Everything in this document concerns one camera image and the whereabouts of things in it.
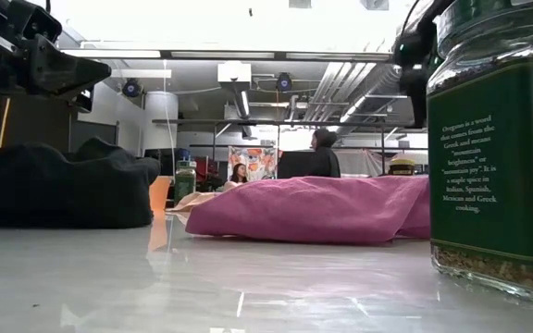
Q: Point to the person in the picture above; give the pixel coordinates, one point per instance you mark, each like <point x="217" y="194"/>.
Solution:
<point x="325" y="159"/>
<point x="239" y="175"/>

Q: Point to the peach cloth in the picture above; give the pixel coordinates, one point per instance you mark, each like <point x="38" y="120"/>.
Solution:
<point x="197" y="200"/>

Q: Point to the floral poster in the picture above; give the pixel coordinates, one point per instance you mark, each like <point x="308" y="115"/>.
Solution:
<point x="257" y="162"/>

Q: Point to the magenta cloth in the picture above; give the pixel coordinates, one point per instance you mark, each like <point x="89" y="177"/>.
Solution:
<point x="308" y="208"/>

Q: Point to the white ceiling box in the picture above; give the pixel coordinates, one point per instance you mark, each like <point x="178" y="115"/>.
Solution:
<point x="234" y="71"/>

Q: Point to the green oregano spice jar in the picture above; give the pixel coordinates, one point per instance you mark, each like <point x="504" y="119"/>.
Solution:
<point x="493" y="162"/>
<point x="185" y="182"/>

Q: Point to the black cloth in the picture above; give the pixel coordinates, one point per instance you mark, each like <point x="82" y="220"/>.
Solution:
<point x="63" y="189"/>

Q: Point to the orange plastic bin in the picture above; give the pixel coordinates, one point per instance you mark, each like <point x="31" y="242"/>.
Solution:
<point x="160" y="196"/>

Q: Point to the white round pillar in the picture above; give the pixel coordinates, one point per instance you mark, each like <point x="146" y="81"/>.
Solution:
<point x="160" y="120"/>

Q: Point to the round black ceiling device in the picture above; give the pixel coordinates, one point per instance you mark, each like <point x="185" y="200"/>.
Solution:
<point x="283" y="82"/>
<point x="131" y="88"/>

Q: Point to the yellow-lid spice jar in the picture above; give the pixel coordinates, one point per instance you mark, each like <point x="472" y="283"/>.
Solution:
<point x="401" y="167"/>

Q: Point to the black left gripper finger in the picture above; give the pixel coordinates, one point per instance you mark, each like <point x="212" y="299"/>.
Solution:
<point x="83" y="102"/>
<point x="67" y="74"/>

